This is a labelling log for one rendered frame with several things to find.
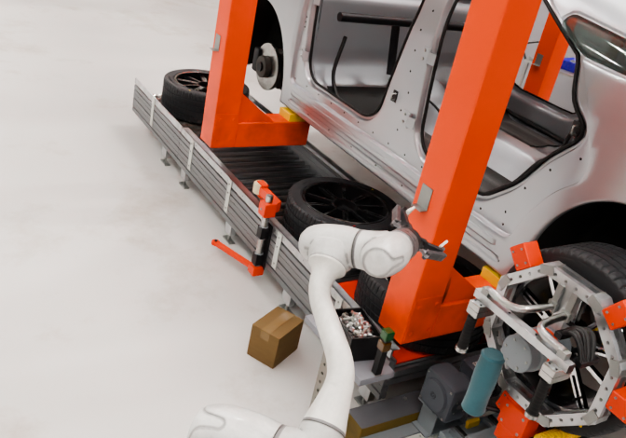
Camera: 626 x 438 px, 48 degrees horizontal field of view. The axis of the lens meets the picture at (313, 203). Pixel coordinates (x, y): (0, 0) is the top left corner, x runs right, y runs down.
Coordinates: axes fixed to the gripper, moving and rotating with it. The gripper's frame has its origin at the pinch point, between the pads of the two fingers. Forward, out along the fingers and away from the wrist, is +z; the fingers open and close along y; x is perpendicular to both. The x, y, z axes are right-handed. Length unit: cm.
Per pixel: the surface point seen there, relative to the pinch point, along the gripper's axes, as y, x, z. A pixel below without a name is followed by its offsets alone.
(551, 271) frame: -37, -4, 46
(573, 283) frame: -44, -8, 41
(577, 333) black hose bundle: -54, -2, 26
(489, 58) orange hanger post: 28, -40, 43
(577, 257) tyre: -39, -12, 52
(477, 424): -70, 80, 88
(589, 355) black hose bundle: -61, 0, 25
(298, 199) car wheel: 69, 98, 143
